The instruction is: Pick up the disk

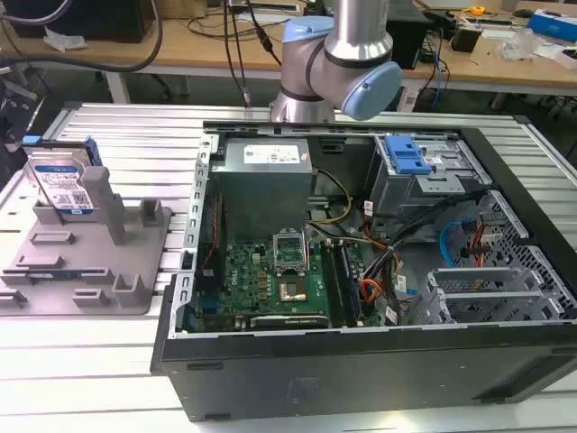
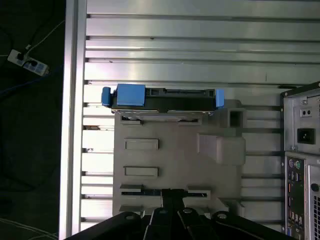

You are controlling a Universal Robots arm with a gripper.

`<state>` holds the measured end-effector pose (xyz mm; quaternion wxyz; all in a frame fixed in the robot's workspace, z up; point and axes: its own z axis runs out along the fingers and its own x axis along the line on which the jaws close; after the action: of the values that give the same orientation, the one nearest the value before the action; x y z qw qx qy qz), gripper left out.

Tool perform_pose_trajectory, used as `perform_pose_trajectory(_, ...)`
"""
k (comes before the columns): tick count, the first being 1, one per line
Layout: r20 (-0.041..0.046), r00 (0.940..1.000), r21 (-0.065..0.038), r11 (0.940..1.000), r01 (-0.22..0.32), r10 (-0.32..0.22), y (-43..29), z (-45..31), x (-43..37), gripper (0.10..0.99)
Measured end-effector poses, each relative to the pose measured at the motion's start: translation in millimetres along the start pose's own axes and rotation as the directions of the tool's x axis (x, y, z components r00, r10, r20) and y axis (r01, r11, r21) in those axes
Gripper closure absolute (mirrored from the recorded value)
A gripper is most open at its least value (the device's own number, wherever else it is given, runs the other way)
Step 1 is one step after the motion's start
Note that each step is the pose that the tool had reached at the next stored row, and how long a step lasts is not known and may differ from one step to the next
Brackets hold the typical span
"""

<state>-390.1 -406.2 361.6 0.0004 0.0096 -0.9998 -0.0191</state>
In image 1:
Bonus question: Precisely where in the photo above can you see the hard disk in blue carrier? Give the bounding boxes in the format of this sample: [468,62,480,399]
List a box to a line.
[20,136,103,216]

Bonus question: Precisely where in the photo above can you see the clear plastic wrapping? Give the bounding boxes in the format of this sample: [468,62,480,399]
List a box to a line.
[496,29,537,61]

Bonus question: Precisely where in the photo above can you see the black computer tower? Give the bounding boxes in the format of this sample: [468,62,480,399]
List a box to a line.
[386,3,435,71]

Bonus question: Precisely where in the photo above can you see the green motherboard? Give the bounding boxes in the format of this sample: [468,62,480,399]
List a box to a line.
[186,238,367,334]

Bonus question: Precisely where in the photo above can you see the black graphics card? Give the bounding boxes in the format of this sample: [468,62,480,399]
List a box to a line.
[249,314,331,332]

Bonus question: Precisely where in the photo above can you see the blue cardboard box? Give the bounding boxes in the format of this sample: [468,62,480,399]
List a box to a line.
[526,9,577,45]

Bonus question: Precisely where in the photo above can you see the thick grey cable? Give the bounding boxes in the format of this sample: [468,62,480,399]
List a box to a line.
[0,0,164,74]

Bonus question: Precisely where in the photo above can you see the thin red cable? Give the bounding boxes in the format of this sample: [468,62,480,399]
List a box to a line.
[203,192,225,272]

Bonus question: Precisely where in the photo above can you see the black hanging cable with plug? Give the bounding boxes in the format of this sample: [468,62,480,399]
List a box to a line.
[220,0,252,108]

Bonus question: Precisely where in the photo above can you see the black box on desk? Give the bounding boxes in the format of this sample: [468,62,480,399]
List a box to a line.
[7,0,155,45]

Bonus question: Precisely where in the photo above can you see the yellow and black wires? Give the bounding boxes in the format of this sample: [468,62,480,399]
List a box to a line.
[305,168,353,226]

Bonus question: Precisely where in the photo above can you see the metal socket cover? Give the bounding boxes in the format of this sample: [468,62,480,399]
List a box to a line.
[271,228,308,277]

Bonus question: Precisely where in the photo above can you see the blue hanging cable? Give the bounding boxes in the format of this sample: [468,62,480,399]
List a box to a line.
[427,34,453,109]

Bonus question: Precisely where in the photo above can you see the blue wire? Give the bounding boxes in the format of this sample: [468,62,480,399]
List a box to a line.
[438,217,479,272]

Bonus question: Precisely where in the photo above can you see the wooden desk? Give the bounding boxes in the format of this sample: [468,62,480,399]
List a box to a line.
[0,0,577,97]

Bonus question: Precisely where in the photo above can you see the metal disk bay cage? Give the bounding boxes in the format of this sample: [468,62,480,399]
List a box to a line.
[365,133,493,220]

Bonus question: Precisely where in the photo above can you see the CPU socket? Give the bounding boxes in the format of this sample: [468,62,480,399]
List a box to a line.
[276,276,311,304]

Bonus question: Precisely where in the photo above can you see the blue plastic bay latch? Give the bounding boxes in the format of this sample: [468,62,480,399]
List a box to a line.
[384,134,433,176]

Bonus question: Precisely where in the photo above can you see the blue RAM stick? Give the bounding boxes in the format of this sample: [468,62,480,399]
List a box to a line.
[25,269,87,280]

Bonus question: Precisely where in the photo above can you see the black open PC case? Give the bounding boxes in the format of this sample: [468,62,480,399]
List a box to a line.
[150,119,577,424]

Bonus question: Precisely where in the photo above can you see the black cable bundle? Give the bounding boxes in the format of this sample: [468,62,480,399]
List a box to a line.
[362,189,492,290]

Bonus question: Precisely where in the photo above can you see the black RAM slot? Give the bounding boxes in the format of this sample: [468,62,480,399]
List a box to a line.
[338,243,364,327]
[321,242,345,328]

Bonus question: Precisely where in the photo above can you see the grey power supply unit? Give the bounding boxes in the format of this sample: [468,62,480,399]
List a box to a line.
[209,137,317,245]

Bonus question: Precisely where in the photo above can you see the grey parts rack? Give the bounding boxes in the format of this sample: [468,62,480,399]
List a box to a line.
[0,165,175,318]

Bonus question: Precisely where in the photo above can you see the orange wires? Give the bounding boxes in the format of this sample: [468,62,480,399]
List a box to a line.
[360,278,387,314]

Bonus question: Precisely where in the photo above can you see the red wire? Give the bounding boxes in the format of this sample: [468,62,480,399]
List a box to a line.
[468,216,489,269]

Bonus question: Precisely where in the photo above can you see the small black cube device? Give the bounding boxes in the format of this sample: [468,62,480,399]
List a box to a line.
[449,22,482,53]

